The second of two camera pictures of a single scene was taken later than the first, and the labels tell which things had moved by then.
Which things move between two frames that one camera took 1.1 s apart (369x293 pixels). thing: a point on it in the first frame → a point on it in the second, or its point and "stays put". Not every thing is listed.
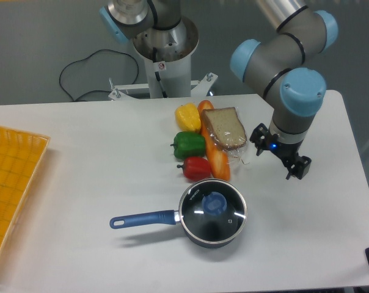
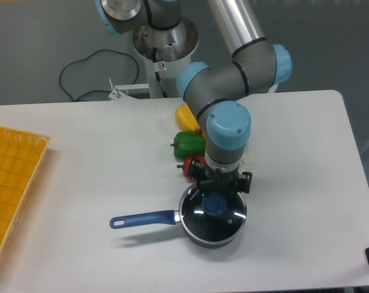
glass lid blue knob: x=212 y=210 stays put
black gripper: x=286 y=152 → x=217 y=180
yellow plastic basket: x=14 y=156 stays put
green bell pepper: x=189 y=144 stays put
